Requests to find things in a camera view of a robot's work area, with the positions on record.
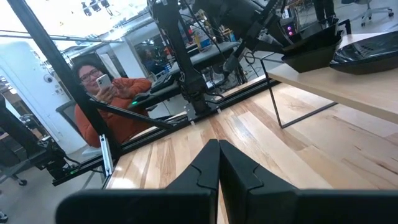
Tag black computer tower pink lights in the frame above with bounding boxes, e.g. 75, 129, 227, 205
279, 17, 300, 40

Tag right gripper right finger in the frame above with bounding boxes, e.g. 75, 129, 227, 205
219, 139, 298, 224

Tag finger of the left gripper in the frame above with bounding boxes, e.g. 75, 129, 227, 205
222, 42, 249, 74

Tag stack of black trays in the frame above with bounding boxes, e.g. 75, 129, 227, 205
281, 19, 352, 74

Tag person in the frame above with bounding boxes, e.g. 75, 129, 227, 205
312, 0, 340, 28
72, 60, 153, 149
138, 48, 166, 75

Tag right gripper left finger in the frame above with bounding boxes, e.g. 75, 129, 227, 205
164, 139, 221, 190

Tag black aluminium table frame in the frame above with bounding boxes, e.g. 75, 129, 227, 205
6, 0, 280, 187

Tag grey office chair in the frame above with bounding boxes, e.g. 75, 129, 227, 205
55, 101, 103, 156

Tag small wooden shelf black legs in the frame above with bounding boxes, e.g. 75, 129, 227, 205
260, 30, 398, 129

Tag white swivel chair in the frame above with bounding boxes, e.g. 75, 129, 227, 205
341, 0, 395, 27

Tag white pillar with sensors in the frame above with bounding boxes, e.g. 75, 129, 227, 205
0, 40, 88, 155

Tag black keyboard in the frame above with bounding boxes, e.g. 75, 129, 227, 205
150, 73, 175, 94

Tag white smartphone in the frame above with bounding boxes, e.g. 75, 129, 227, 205
96, 73, 113, 91

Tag black ceiling spotlight cluster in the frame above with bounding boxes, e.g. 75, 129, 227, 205
80, 0, 112, 17

